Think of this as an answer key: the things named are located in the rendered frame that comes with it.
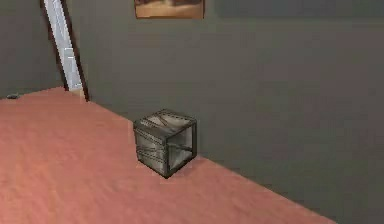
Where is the grey framed storage crate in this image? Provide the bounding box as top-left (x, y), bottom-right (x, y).
top-left (132, 108), bottom-right (198, 180)

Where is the brown framed wall picture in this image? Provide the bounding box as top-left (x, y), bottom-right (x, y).
top-left (134, 0), bottom-right (206, 20)

